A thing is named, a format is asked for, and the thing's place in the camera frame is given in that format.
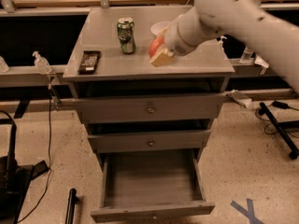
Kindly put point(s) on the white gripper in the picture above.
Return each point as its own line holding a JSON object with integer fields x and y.
{"x": 173, "y": 41}

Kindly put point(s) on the red apple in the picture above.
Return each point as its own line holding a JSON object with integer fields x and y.
{"x": 155, "y": 44}

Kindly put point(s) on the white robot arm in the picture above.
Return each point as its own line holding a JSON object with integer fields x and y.
{"x": 275, "y": 40}

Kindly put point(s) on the grey drawer cabinet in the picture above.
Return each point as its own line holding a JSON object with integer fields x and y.
{"x": 207, "y": 70}

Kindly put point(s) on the grey top drawer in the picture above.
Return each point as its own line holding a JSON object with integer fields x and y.
{"x": 149, "y": 108}

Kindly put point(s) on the grey middle drawer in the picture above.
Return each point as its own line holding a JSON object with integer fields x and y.
{"x": 127, "y": 142}

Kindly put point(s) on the grey open bottom drawer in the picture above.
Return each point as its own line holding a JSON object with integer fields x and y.
{"x": 151, "y": 184}

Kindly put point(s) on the black bar bottom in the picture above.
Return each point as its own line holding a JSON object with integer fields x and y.
{"x": 70, "y": 210}

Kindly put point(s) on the white bowl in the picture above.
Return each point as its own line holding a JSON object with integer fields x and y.
{"x": 158, "y": 27}

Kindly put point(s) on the green soda can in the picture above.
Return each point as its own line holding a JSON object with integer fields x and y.
{"x": 125, "y": 30}

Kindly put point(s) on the small white pump bottle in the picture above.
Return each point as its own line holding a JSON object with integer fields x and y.
{"x": 221, "y": 41}

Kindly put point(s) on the black remote control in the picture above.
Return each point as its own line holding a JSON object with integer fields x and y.
{"x": 89, "y": 62}

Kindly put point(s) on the clear water bottle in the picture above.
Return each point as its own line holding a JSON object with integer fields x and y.
{"x": 246, "y": 55}

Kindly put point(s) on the white flat packet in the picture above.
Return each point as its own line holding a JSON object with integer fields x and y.
{"x": 240, "y": 98}

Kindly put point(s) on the white plastic packet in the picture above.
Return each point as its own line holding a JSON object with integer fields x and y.
{"x": 262, "y": 64}

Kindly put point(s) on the clear pump bottle left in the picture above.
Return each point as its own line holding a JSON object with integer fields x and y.
{"x": 41, "y": 63}

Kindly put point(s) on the black power adapter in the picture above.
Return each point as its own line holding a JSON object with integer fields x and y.
{"x": 280, "y": 105}

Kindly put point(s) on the black stand leg right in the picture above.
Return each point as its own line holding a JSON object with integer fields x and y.
{"x": 282, "y": 128}

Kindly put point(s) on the black monitor stand left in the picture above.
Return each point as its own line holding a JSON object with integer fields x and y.
{"x": 14, "y": 179}

